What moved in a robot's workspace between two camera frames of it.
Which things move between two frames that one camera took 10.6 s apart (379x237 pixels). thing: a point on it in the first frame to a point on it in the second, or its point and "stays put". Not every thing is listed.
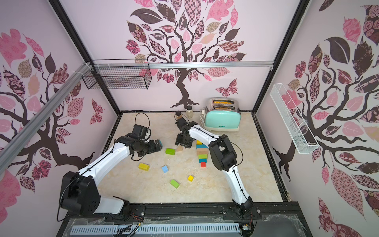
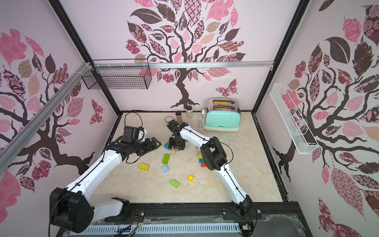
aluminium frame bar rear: [228, 64] stays put
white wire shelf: [290, 120] stays put
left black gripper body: [144, 148] stays put
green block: [170, 151] to [166, 159]
